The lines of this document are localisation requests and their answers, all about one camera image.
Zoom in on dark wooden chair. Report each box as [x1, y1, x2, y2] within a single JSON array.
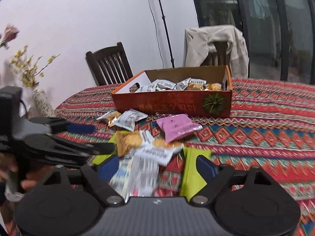
[[204, 42, 229, 67], [86, 42, 133, 86]]

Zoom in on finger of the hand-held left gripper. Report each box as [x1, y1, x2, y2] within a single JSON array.
[[53, 135, 117, 157], [30, 117, 96, 135]]

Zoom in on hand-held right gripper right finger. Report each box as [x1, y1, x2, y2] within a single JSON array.
[[189, 155, 273, 207]]

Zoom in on green snack packet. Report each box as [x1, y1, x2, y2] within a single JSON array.
[[92, 133, 119, 165], [179, 147, 212, 201]]

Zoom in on clear cracker packet white label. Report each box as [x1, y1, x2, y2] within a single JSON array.
[[96, 111, 121, 127], [134, 139, 184, 166], [116, 130, 154, 157]]

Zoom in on pink snack packet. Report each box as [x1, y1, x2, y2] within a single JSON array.
[[157, 114, 203, 143]]

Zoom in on person's left hand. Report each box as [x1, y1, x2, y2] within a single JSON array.
[[0, 152, 53, 193]]

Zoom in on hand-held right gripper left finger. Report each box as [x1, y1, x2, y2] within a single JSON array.
[[39, 154, 125, 207]]

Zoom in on silver foil snack packet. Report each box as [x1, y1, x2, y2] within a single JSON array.
[[109, 156, 160, 202]]

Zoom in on yellow flower sprigs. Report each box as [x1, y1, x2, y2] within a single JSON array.
[[9, 45, 61, 88]]

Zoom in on small speckled vase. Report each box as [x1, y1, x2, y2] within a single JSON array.
[[32, 86, 56, 117]]

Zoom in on beige jacket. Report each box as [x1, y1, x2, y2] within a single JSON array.
[[183, 25, 249, 79]]

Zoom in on white snack packet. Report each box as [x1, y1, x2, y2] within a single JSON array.
[[114, 109, 148, 131]]

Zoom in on studio light on stand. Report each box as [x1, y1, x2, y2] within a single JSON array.
[[153, 0, 176, 69]]

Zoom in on patterned red tablecloth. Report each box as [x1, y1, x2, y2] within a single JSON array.
[[54, 77, 315, 236]]

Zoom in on black framed sliding glass door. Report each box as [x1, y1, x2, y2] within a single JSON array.
[[188, 0, 315, 84]]

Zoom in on orange cardboard box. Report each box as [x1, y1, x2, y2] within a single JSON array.
[[111, 65, 232, 118]]

